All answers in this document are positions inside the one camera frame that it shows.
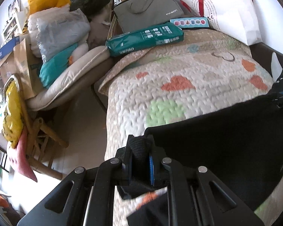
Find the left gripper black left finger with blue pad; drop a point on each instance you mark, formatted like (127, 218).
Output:
(85, 196)

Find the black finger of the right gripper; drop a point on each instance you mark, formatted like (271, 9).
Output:
(277, 88)

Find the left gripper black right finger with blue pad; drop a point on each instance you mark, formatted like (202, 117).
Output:
(195, 196)

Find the black pants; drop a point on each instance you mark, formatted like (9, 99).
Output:
(242, 145)

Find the wooden bamboo chair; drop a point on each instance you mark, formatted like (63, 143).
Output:
(42, 141)

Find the quilted patterned bedspread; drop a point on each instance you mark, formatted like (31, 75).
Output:
(206, 72)

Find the pink seat cushion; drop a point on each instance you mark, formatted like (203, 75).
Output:
(17, 157)

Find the white paper shopping bag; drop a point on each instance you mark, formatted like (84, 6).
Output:
(235, 18)

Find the yellow printed bag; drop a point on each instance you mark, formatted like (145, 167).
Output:
(12, 124)

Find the light blue toy box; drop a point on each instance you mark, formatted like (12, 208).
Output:
(191, 22)

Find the teal plush pillow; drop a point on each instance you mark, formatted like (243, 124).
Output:
(52, 69)

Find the green paper ream package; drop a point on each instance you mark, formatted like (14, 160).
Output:
(146, 38)

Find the brown cardboard paper bag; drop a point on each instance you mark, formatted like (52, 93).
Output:
(21, 61)

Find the grey laptop bag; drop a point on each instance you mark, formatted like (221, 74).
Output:
(135, 15)

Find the clear plastic bag bundle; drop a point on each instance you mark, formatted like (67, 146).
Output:
(55, 29)

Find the black backpack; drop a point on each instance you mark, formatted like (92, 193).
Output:
(88, 7)

